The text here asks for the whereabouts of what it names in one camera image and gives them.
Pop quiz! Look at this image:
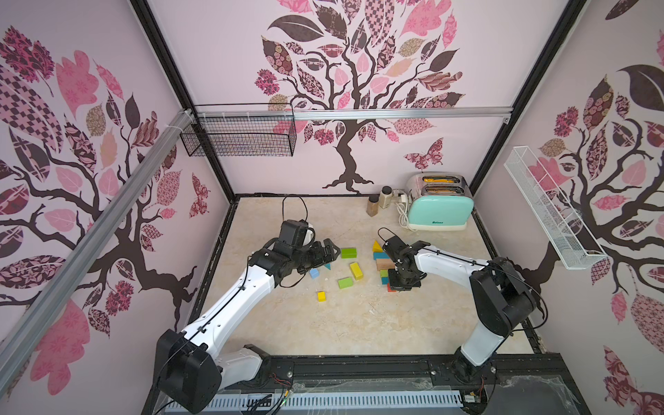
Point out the brown spice jar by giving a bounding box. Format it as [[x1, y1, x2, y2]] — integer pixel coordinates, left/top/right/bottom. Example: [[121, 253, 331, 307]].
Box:
[[366, 195, 380, 217]]

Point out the black wire basket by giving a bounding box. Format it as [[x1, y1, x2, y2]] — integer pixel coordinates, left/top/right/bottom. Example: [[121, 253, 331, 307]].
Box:
[[180, 102, 297, 157]]

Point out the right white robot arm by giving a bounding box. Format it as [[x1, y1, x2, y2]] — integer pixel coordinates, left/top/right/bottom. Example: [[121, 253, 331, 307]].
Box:
[[382, 236, 538, 382]]

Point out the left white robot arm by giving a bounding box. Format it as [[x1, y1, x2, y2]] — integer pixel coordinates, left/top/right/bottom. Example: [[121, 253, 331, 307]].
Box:
[[150, 238, 341, 414]]

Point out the mint green toaster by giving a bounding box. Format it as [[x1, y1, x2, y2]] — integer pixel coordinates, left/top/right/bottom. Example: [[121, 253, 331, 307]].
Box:
[[406, 172, 475, 232]]

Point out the aluminium rail left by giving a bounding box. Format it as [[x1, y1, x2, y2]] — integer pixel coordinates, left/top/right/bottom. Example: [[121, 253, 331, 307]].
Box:
[[1, 109, 194, 394]]

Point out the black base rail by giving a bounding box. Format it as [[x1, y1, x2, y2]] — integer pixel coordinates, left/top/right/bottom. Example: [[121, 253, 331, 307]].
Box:
[[155, 353, 572, 387]]

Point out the pale spice jar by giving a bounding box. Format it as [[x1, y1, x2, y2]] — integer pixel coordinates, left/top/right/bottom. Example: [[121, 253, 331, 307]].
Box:
[[379, 186, 394, 209]]

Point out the white wire shelf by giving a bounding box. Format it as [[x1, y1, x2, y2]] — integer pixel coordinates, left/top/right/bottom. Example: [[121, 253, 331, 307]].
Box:
[[504, 146, 609, 271]]

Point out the white cable duct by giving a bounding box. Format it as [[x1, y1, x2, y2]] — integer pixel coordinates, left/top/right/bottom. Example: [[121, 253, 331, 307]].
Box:
[[163, 390, 463, 414]]

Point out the aluminium rail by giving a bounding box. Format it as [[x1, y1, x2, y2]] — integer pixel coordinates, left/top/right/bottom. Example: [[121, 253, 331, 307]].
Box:
[[1, 109, 194, 394], [197, 107, 512, 121]]

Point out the aluminium rail back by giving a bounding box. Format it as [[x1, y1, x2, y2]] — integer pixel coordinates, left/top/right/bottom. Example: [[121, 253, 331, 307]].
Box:
[[197, 107, 512, 121]]

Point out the yellow rectangular block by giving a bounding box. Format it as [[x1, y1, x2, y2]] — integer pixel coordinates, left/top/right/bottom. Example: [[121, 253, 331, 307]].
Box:
[[349, 262, 364, 280]]

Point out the white toaster cord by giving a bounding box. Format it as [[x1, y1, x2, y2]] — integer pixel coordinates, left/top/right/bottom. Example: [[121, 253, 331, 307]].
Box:
[[395, 189, 413, 232]]

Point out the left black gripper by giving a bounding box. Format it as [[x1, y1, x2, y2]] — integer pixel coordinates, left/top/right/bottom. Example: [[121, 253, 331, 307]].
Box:
[[289, 239, 339, 274]]

